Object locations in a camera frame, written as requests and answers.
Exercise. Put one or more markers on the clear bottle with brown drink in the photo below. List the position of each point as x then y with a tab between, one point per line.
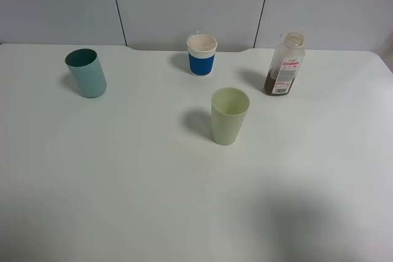
286	61

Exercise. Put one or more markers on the light green plastic cup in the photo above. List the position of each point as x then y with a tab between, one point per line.
229	107

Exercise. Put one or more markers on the blue sleeved white cup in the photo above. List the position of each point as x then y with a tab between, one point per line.
201	51

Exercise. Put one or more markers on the teal plastic cup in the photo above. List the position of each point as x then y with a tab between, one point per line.
85	67

